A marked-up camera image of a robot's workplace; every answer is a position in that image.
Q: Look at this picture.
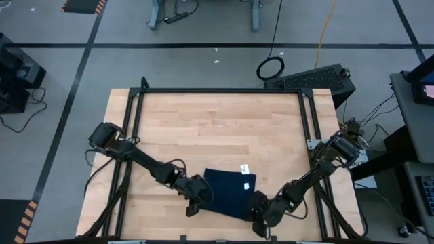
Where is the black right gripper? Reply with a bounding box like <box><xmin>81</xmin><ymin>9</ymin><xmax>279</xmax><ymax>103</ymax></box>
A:
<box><xmin>250</xmin><ymin>190</ymin><xmax>290</xmax><ymax>239</ymax></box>

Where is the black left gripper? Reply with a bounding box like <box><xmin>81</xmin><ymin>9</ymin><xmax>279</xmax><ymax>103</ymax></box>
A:
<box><xmin>176</xmin><ymin>173</ymin><xmax>214</xmax><ymax>218</ymax></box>

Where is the navy blue towel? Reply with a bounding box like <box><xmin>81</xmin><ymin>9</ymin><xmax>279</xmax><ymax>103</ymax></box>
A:
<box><xmin>202</xmin><ymin>168</ymin><xmax>258</xmax><ymax>222</ymax></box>

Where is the white printed paper sheet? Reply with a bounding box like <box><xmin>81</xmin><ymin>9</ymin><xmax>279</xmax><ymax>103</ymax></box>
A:
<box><xmin>352</xmin><ymin>154</ymin><xmax>378</xmax><ymax>190</ymax></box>

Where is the black power adapter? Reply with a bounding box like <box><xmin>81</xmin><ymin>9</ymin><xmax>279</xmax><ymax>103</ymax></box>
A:
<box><xmin>346</xmin><ymin>118</ymin><xmax>362</xmax><ymax>136</ymax></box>

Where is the black desk base bar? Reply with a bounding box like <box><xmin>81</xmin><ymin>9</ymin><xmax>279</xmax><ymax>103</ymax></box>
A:
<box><xmin>350</xmin><ymin>124</ymin><xmax>420</xmax><ymax>182</ymax></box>

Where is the black perforated computer tower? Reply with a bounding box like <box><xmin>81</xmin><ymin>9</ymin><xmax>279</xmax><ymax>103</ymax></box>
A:
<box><xmin>263</xmin><ymin>63</ymin><xmax>357</xmax><ymax>110</ymax></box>

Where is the grey side table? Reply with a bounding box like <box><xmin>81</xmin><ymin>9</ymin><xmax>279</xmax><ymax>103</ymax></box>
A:
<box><xmin>403</xmin><ymin>161</ymin><xmax>434</xmax><ymax>235</ymax></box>

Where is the grey desk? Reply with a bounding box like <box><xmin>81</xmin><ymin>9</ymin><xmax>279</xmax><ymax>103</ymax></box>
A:
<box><xmin>389</xmin><ymin>70</ymin><xmax>434</xmax><ymax>164</ymax></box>

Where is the black orange-striped floor mat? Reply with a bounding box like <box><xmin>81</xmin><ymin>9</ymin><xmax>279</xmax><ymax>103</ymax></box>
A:
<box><xmin>0</xmin><ymin>199</ymin><xmax>39</xmax><ymax>244</ymax></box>
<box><xmin>60</xmin><ymin>0</ymin><xmax>108</xmax><ymax>15</ymax></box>

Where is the black power strip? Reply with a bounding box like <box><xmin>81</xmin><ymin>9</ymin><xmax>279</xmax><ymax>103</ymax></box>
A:
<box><xmin>163</xmin><ymin>12</ymin><xmax>190</xmax><ymax>25</ymax></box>

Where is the grey desk leg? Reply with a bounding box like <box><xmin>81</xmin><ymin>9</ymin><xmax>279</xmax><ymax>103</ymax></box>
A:
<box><xmin>146</xmin><ymin>0</ymin><xmax>166</xmax><ymax>31</ymax></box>
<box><xmin>250</xmin><ymin>0</ymin><xmax>262</xmax><ymax>33</ymax></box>

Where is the black display screen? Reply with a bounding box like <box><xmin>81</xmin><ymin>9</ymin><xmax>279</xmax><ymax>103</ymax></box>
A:
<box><xmin>406</xmin><ymin>54</ymin><xmax>434</xmax><ymax>106</ymax></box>

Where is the black equipment stack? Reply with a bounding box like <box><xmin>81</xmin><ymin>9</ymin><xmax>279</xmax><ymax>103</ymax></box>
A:
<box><xmin>0</xmin><ymin>32</ymin><xmax>47</xmax><ymax>115</ymax></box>

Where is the black aluminium table frame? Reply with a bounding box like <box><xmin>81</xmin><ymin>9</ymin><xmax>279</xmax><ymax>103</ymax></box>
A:
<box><xmin>76</xmin><ymin>87</ymin><xmax>369</xmax><ymax>244</ymax></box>

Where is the black hanging coiled cable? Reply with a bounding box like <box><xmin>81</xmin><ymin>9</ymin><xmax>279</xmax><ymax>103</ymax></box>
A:
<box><xmin>256</xmin><ymin>0</ymin><xmax>286</xmax><ymax>81</ymax></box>

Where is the thick yellow cable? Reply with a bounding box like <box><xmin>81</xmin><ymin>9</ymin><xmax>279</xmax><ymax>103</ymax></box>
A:
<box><xmin>314</xmin><ymin>0</ymin><xmax>338</xmax><ymax>70</ymax></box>

